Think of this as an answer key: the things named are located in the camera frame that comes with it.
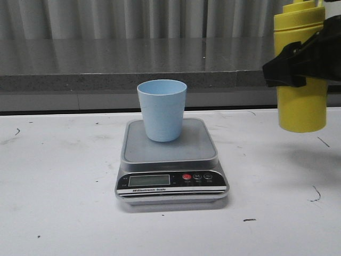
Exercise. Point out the grey stone counter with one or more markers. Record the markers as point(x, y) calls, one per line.
point(91, 75)

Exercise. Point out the yellow squeeze bottle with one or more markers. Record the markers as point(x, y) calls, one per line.
point(300, 109)

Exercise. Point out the light blue plastic cup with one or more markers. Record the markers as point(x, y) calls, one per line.
point(162, 104)

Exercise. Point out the silver digital kitchen scale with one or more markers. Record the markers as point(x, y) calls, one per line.
point(186, 170)

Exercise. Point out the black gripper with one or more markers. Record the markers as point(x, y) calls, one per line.
point(318, 57)

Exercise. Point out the white container on counter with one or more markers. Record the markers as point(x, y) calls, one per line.
point(332, 7)

